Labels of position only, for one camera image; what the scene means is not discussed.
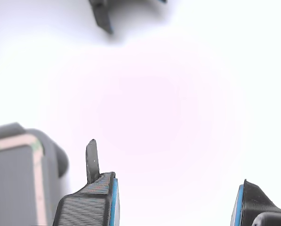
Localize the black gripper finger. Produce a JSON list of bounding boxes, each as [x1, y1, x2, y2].
[[230, 178, 281, 226], [52, 138, 120, 226]]

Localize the dark gray flat plate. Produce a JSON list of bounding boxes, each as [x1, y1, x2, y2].
[[0, 122, 70, 226]]

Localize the beige adhesive frame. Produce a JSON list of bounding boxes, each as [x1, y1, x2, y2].
[[0, 133, 49, 226]]

